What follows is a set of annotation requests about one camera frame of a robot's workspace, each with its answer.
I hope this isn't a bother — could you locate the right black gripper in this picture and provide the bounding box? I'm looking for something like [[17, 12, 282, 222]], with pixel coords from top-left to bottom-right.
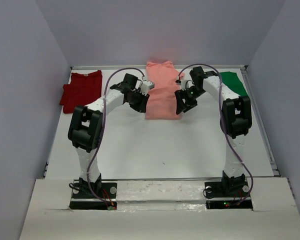
[[174, 85, 207, 115]]

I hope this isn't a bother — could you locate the green t-shirt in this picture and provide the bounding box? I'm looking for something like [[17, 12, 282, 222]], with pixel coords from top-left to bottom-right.
[[220, 71, 248, 96]]

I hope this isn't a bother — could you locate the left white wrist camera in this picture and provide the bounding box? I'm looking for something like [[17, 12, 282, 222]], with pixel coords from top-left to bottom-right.
[[139, 80, 155, 96]]

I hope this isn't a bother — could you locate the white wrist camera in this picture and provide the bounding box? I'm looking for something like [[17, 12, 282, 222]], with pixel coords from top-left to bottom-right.
[[139, 80, 155, 96], [175, 78, 191, 91]]

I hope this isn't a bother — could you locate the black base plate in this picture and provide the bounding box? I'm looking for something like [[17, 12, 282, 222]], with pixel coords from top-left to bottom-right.
[[69, 181, 118, 211], [202, 181, 253, 210]]

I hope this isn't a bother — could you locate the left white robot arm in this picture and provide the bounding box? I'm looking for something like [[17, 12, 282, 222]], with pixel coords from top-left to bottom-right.
[[67, 73, 155, 202]]

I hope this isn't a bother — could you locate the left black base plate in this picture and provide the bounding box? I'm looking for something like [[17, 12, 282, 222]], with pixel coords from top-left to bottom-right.
[[69, 181, 118, 211]]

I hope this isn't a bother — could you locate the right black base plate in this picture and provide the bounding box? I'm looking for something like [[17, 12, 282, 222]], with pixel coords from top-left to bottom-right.
[[202, 181, 253, 210]]

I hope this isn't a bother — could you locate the pink t-shirt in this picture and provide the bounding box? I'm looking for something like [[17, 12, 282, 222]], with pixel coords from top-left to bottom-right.
[[145, 61, 181, 120]]

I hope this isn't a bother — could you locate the white cardboard front cover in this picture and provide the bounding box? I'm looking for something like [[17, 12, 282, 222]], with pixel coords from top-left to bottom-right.
[[20, 177, 300, 240]]

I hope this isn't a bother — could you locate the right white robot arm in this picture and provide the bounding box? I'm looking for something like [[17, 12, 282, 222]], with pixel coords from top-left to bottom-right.
[[174, 64, 252, 199]]

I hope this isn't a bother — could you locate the red folded t-shirt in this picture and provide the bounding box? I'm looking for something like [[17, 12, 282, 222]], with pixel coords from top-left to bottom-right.
[[59, 70, 103, 114]]

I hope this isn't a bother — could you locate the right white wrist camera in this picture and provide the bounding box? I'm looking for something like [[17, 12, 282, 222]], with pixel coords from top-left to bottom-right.
[[175, 78, 191, 91]]

